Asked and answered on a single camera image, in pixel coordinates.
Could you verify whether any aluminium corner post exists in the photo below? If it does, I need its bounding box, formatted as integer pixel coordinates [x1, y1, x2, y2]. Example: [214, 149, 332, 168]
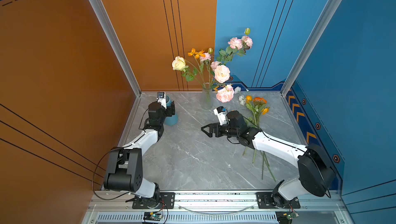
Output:
[280, 0, 342, 97]
[89, 0, 141, 97]

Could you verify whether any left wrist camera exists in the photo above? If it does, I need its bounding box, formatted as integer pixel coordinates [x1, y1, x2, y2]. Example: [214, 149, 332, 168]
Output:
[157, 92, 167, 109]

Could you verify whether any pink rose flower stem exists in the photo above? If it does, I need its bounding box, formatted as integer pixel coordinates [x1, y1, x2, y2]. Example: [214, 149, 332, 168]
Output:
[215, 28, 253, 66]

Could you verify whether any white poppy flower stem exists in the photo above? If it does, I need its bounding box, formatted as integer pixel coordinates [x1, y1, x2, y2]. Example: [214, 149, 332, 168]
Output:
[234, 86, 258, 114]

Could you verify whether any pink peony flower stem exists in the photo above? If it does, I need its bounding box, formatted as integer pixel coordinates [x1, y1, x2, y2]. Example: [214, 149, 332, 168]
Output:
[198, 48, 221, 89]

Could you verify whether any large pink ranunculus stem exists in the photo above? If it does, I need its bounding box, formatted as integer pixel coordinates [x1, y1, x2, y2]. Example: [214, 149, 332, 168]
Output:
[211, 62, 235, 103]

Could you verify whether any white rose flower stem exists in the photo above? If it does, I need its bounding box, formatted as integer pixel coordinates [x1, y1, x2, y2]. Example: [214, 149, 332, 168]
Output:
[172, 56, 205, 88]

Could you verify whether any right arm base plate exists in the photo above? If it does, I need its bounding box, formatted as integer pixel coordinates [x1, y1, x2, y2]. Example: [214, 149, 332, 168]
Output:
[255, 192, 301, 209]

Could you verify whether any left green circuit board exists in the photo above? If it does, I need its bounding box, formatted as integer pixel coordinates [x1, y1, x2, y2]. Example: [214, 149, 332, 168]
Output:
[142, 212, 165, 224]

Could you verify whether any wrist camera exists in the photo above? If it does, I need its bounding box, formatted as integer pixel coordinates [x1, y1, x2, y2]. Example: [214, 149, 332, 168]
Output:
[157, 92, 167, 109]
[213, 106, 229, 126]

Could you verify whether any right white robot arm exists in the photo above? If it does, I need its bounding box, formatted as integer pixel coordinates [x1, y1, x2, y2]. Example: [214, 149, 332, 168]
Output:
[201, 106, 336, 208]

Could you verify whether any clear glass vase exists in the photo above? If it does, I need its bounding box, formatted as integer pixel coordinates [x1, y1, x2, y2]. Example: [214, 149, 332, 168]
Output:
[201, 88, 213, 110]

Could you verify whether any blue cylindrical vase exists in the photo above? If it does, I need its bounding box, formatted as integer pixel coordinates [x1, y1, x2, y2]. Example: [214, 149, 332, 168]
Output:
[165, 95, 178, 126]

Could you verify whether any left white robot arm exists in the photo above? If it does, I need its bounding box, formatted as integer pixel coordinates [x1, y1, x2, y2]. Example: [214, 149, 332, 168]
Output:
[104, 100, 175, 208]

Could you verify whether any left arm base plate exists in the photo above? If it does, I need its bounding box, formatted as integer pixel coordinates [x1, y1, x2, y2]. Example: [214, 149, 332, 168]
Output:
[132, 192, 175, 210]

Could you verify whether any right aluminium corner post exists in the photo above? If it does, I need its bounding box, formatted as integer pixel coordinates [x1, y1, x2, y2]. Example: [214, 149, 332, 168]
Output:
[280, 0, 342, 97]

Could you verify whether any orange poppy flower stem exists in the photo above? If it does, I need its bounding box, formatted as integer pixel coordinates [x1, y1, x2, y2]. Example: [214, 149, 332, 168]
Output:
[187, 48, 209, 88]

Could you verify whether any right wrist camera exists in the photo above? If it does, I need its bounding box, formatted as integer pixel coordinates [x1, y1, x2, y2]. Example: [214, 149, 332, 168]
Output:
[213, 106, 229, 126]

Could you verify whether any red orange flower stem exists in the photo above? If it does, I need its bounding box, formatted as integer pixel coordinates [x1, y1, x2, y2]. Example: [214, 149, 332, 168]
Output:
[244, 95, 276, 182]

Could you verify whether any aluminium front rail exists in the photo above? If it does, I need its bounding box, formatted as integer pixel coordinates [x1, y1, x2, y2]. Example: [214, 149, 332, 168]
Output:
[82, 190, 353, 224]

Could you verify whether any right circuit board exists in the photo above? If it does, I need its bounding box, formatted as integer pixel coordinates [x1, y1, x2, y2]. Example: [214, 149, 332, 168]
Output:
[276, 212, 293, 224]

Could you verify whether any left aluminium corner post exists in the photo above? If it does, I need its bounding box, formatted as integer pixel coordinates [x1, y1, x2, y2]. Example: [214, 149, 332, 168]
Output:
[89, 0, 141, 97]

